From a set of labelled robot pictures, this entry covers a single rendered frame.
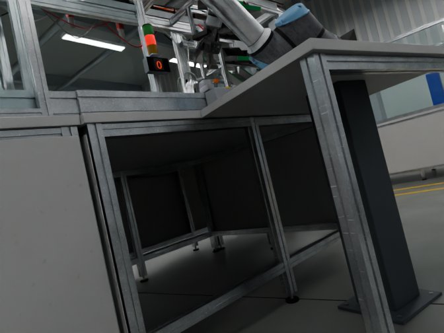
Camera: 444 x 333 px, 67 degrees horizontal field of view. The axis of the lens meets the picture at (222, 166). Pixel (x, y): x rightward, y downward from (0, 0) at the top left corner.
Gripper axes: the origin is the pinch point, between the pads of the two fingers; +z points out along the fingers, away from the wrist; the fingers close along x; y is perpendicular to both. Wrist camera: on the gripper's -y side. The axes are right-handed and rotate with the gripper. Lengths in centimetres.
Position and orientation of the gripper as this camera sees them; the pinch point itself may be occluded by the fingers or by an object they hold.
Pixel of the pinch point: (201, 66)
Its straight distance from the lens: 176.2
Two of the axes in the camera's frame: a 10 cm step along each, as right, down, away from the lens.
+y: 6.4, 4.9, -5.8
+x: 7.2, -1.4, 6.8
